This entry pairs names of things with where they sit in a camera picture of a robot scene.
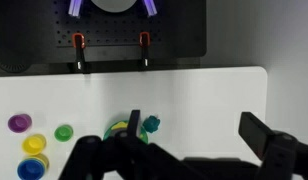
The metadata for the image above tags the small green bowl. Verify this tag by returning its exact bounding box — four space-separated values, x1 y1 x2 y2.
54 125 73 142

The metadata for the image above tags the right orange black clamp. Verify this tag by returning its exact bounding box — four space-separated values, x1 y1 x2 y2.
139 31 151 71

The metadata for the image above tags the orange black clamp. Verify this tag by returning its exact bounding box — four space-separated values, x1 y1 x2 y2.
139 31 151 71
72 33 90 74

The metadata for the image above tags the small blue bowl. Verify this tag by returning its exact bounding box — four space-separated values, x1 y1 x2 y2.
17 154 49 180

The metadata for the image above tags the left orange black clamp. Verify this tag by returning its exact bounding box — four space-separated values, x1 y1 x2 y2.
72 33 90 74

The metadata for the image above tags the small purple bowl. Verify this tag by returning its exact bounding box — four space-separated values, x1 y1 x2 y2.
8 114 32 133

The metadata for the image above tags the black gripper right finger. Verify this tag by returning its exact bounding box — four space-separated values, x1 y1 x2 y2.
238 112 308 180

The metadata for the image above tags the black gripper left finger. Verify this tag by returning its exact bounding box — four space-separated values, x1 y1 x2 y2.
58 110 207 180

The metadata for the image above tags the teal flower toy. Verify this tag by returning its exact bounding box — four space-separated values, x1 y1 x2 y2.
143 116 161 133

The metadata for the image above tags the small yellow bowl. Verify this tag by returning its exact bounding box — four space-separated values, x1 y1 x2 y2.
22 134 46 155

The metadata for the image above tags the black perforated mounting board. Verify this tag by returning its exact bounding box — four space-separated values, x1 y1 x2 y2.
0 0 207 73

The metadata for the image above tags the large green toy bowl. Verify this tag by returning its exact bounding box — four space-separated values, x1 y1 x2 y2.
103 120 148 143

